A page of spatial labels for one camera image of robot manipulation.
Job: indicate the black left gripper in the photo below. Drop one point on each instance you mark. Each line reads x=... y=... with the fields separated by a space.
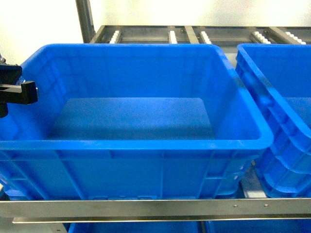
x=26 y=93

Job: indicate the large blue plastic crate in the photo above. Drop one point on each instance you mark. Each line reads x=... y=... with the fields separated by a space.
x=130 y=122

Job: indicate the metal roller rack shelf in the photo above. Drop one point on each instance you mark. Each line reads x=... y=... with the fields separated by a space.
x=253 y=206

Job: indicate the lower blue plastic crate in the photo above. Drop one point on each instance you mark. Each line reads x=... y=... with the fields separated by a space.
x=136 y=227

